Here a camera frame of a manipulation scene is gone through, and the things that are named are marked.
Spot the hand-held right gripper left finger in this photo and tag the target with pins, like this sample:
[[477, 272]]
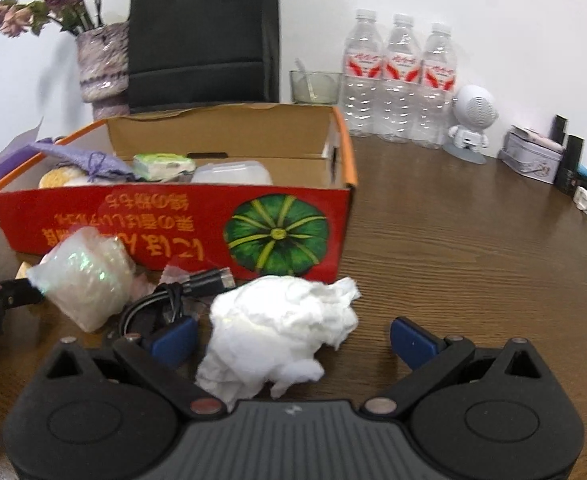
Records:
[[173, 341]]

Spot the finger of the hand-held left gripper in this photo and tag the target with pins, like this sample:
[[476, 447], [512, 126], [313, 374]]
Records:
[[8, 292]]

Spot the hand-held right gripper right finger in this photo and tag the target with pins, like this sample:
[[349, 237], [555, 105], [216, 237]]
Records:
[[413, 342]]

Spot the iridescent plastic wrap ball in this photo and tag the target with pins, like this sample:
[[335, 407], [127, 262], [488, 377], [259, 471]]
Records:
[[83, 280]]

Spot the white tissue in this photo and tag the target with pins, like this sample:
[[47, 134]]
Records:
[[273, 330]]

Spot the white yellow alpaca plush toy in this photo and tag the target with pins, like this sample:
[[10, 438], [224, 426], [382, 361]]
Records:
[[58, 177]]

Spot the red cardboard box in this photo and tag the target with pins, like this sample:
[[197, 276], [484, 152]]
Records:
[[173, 220]]

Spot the purple cloth pouch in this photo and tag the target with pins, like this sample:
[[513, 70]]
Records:
[[88, 162]]

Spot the green tissue packet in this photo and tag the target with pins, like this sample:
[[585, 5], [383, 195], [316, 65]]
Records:
[[163, 165]]

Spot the translucent white plastic container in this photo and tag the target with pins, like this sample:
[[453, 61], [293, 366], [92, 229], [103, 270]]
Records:
[[231, 174]]

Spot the grey tin box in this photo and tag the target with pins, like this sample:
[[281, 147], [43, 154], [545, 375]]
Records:
[[528, 160]]

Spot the mottled purple ceramic vase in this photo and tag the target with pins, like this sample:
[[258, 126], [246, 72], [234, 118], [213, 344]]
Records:
[[101, 65]]

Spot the tall black box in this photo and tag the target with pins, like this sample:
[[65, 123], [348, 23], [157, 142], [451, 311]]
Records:
[[571, 165]]

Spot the white robot speaker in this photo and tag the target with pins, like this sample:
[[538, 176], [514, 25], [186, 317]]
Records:
[[473, 107]]

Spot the clear water bottle red label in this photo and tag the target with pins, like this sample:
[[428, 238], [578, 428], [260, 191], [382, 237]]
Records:
[[401, 90], [363, 85], [436, 95]]

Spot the clear glass cup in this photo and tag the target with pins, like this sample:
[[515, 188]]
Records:
[[316, 90]]

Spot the black paper bag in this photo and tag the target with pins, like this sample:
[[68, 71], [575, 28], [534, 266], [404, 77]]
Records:
[[198, 35]]

